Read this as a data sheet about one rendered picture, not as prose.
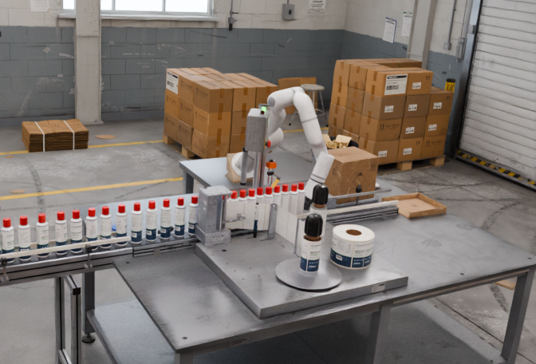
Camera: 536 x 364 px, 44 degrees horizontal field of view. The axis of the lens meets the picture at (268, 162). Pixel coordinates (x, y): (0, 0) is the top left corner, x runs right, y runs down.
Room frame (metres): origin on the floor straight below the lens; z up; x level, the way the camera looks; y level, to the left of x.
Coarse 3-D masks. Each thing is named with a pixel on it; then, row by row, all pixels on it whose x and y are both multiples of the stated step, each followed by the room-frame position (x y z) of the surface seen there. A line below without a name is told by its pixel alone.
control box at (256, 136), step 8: (256, 112) 3.41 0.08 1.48; (248, 120) 3.33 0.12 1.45; (256, 120) 3.32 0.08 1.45; (264, 120) 3.32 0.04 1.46; (248, 128) 3.33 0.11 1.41; (256, 128) 3.32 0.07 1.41; (264, 128) 3.32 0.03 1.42; (248, 136) 3.33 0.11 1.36; (256, 136) 3.32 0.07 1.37; (264, 136) 3.33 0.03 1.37; (248, 144) 3.33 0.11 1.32; (256, 144) 3.32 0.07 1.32; (264, 144) 3.33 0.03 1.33
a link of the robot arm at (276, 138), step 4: (276, 132) 3.97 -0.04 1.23; (280, 132) 3.99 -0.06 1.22; (272, 136) 3.94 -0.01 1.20; (276, 136) 3.96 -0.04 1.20; (280, 136) 3.98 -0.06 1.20; (272, 140) 3.94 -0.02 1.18; (276, 140) 3.96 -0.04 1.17; (280, 140) 3.98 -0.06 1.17; (272, 144) 3.95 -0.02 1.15; (276, 144) 3.99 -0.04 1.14; (268, 148) 4.02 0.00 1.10; (272, 148) 4.02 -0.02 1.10; (248, 152) 4.04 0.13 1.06; (252, 152) 4.01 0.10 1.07; (252, 156) 4.03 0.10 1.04
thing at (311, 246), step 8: (312, 216) 2.77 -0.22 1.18; (320, 216) 2.78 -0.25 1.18; (312, 224) 2.75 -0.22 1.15; (320, 224) 2.76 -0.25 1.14; (312, 232) 2.75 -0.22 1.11; (320, 232) 2.77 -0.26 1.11; (304, 240) 2.76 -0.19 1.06; (312, 240) 2.76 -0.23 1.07; (320, 240) 2.77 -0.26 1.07; (304, 248) 2.76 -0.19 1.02; (312, 248) 2.74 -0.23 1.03; (320, 248) 2.77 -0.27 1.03; (304, 256) 2.76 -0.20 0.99; (312, 256) 2.74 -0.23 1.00; (304, 264) 2.75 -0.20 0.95; (312, 264) 2.75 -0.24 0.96; (304, 272) 2.75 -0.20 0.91; (312, 272) 2.75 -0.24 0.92
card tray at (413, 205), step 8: (416, 192) 4.08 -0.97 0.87; (384, 200) 3.95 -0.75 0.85; (392, 200) 3.98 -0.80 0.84; (400, 200) 4.01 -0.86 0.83; (408, 200) 4.02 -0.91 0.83; (416, 200) 4.03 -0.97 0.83; (424, 200) 4.03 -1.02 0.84; (432, 200) 3.97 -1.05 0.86; (400, 208) 3.87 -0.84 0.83; (408, 208) 3.88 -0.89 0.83; (416, 208) 3.89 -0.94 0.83; (424, 208) 3.90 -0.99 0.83; (432, 208) 3.91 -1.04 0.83; (440, 208) 3.84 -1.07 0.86; (408, 216) 3.72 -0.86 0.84; (416, 216) 3.75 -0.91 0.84
